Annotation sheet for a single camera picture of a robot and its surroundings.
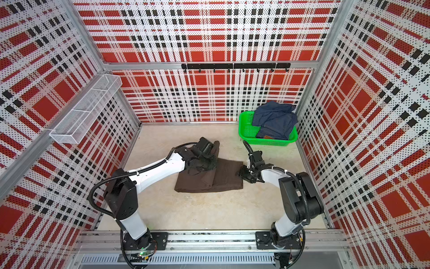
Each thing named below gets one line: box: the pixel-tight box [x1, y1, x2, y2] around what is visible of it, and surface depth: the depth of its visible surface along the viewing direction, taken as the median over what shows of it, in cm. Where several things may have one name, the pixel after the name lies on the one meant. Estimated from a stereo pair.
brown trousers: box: [174, 140, 244, 193], surface depth 90 cm
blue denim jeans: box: [251, 100, 299, 141], surface depth 116 cm
